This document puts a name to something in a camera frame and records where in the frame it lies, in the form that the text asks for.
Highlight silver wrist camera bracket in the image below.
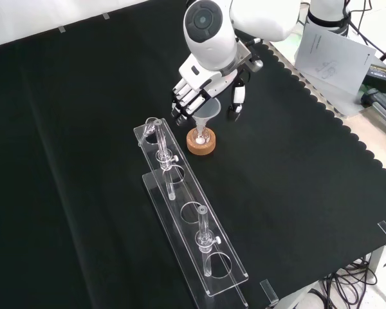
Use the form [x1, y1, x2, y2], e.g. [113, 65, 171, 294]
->
[234, 37, 264, 75]

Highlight clear plastic funnel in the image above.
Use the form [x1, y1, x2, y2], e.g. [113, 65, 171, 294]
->
[192, 98, 222, 138]

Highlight cork ring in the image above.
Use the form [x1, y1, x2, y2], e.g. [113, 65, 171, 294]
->
[186, 127, 218, 156]

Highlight white booklet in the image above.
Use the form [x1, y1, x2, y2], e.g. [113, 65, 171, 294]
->
[294, 22, 378, 96]

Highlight black power adapter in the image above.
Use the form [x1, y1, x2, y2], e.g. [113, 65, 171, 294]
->
[363, 62, 386, 96]

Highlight black cloth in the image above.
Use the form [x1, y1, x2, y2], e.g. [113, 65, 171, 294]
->
[0, 0, 386, 309]

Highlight clear acrylic funnel stand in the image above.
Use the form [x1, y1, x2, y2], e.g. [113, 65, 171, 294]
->
[133, 117, 250, 307]

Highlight small round-bottom glass flask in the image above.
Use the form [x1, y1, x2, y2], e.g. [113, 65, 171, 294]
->
[194, 127, 210, 145]

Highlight black floor cable bundle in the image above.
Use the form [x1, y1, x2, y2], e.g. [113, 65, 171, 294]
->
[318, 256, 386, 309]

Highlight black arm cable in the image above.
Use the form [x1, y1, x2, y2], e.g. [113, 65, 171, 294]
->
[340, 0, 379, 51]

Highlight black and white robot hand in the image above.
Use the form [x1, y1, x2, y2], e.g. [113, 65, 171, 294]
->
[170, 54, 247, 126]

